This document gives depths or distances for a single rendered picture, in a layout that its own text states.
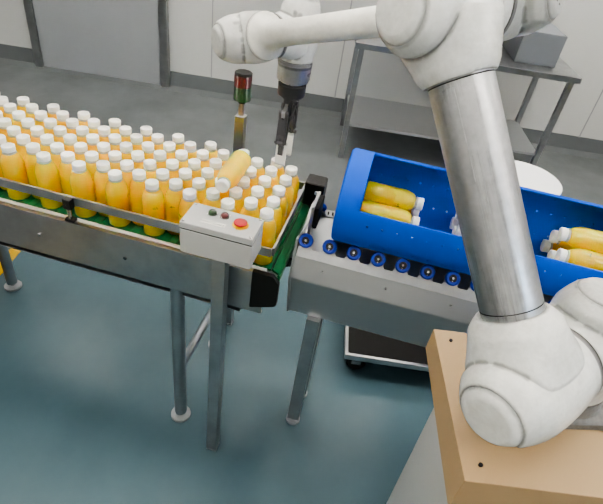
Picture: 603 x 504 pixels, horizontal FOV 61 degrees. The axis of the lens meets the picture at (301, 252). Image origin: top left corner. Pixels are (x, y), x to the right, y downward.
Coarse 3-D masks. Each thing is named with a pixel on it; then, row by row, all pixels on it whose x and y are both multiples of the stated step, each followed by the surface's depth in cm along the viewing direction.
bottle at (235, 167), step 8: (240, 152) 155; (232, 160) 151; (240, 160) 152; (248, 160) 156; (224, 168) 148; (232, 168) 148; (240, 168) 151; (224, 176) 146; (232, 176) 147; (240, 176) 150; (232, 184) 147
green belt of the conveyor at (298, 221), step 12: (0, 192) 164; (36, 204) 162; (300, 204) 182; (96, 216) 161; (300, 216) 176; (120, 228) 158; (132, 228) 159; (288, 228) 169; (300, 228) 173; (168, 240) 156; (288, 240) 164; (276, 252) 159; (288, 252) 162; (252, 264) 153; (276, 264) 154
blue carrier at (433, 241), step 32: (352, 160) 142; (384, 160) 155; (352, 192) 140; (416, 192) 163; (448, 192) 160; (544, 192) 146; (352, 224) 142; (384, 224) 140; (448, 224) 163; (544, 224) 158; (576, 224) 156; (416, 256) 146; (448, 256) 141; (544, 256) 160; (544, 288) 141
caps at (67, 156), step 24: (0, 96) 178; (24, 96) 180; (0, 120) 165; (24, 120) 167; (48, 120) 169; (72, 120) 171; (96, 120) 173; (120, 120) 176; (120, 144) 163; (144, 144) 165; (168, 144) 167; (192, 144) 169; (216, 144) 171; (72, 168) 151; (168, 168) 158; (192, 168) 160; (192, 192) 146
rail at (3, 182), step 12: (0, 180) 157; (12, 180) 156; (24, 192) 157; (36, 192) 156; (48, 192) 155; (84, 204) 154; (96, 204) 153; (120, 216) 153; (132, 216) 152; (144, 216) 151; (168, 228) 151; (264, 252) 148
